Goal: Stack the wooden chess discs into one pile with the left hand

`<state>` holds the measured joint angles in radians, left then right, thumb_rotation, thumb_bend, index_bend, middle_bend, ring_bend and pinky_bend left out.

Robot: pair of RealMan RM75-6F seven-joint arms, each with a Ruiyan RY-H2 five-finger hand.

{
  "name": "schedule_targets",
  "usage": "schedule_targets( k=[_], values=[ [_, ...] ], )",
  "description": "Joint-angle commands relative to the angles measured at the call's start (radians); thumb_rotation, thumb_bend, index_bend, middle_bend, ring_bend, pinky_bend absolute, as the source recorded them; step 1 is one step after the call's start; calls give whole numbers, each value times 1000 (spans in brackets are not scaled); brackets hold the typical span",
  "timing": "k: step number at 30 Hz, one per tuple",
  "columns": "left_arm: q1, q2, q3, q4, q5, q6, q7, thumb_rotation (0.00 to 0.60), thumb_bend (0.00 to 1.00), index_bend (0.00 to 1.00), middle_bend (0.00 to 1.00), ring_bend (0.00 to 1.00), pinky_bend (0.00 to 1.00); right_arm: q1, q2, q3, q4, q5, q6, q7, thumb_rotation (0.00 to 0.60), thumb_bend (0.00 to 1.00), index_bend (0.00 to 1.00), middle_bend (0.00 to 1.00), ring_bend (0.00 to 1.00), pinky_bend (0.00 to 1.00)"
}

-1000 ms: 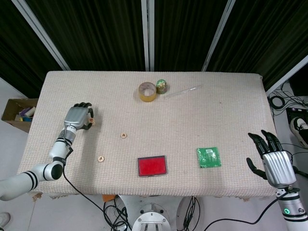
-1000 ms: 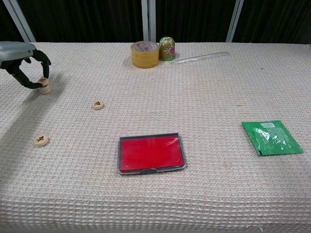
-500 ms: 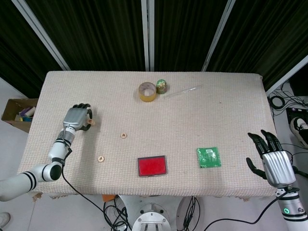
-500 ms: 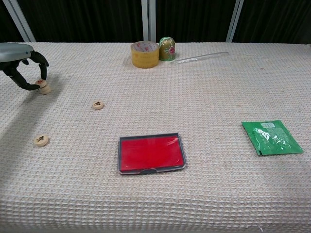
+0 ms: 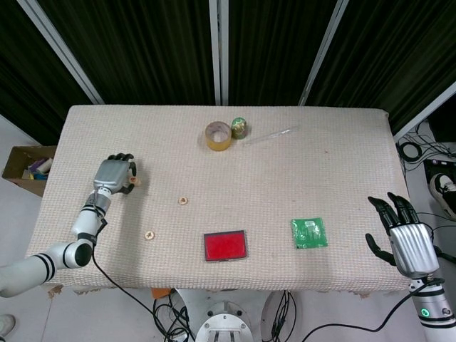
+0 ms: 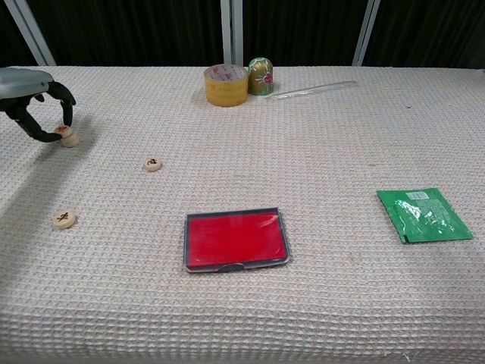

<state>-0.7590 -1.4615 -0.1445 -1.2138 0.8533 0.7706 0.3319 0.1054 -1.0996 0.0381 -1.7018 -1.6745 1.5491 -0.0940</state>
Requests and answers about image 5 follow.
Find light grey shoe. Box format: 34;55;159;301
0;313;17;338

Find grey partition frame post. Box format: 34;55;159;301
390;81;456;140
298;0;349;106
21;0;105;105
208;0;229;106

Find black coiled floor cables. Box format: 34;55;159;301
395;119;456;172

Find beige waffle tablecloth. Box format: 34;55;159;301
24;104;416;296

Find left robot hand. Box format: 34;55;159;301
93;152;140;197

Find green foil sachet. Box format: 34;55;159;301
291;216;329;249

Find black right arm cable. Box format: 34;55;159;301
302;281;423;342

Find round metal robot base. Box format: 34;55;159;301
195;301;254;342

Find black floor device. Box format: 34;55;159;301
423;158;456;179

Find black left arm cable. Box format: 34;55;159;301
90;245;168;336

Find clear plastic ruler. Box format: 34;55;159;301
242;124;300;146

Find black equipment case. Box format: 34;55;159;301
427;105;456;143

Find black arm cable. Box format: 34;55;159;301
90;245;168;336
302;281;423;342

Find black floor cable bundle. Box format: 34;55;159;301
152;295;195;342
269;290;299;342

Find black white sneaker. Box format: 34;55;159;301
429;173;456;219

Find red ink pad case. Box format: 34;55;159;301
202;230;249;264

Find cardboard box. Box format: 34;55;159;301
1;145;58;197

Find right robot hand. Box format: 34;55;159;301
366;192;440;279

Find purple roll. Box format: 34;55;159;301
28;159;53;174

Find white robot base shell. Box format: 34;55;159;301
170;287;296;342

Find yellow packing tape roll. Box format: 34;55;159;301
205;120;232;152

